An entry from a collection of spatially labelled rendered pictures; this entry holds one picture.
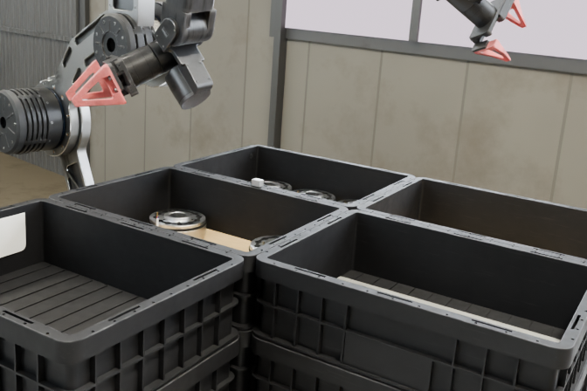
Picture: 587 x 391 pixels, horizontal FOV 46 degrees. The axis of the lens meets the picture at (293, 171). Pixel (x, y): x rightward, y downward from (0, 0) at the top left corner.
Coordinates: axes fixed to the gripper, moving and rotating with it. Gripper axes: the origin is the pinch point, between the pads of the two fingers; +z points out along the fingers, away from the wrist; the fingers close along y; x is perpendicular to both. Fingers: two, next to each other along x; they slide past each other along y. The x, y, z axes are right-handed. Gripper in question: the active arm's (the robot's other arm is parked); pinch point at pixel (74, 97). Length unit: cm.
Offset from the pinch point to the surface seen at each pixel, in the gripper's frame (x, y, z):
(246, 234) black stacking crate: -34.8, -4.2, -15.3
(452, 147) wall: -97, 109, -126
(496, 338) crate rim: -34, -64, -24
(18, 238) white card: -14.1, -9.8, 17.6
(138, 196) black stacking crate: -21.8, 5.6, -1.9
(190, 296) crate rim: -20.2, -44.4, 1.0
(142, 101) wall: -58, 289, -46
